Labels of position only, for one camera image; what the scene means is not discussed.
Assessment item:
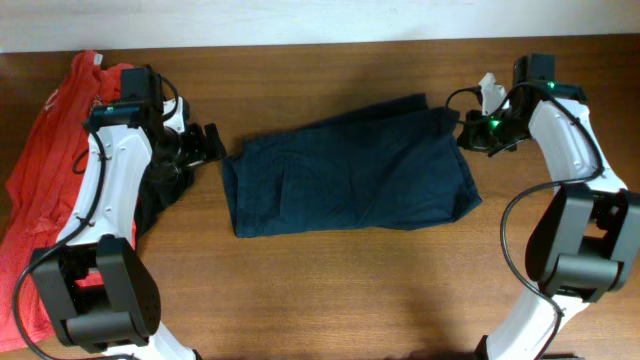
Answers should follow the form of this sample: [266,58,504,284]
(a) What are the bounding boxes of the navy blue shorts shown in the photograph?
[222,93,482,238]

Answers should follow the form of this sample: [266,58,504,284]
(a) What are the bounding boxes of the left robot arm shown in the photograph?
[19,66,226,359]

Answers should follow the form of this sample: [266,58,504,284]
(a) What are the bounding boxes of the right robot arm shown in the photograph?
[457,53,639,359]

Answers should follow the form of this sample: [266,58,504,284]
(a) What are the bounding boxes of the black garment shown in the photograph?
[134,170,195,240]

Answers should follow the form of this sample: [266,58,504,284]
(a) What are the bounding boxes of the red mesh t-shirt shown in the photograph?
[1,51,133,352]

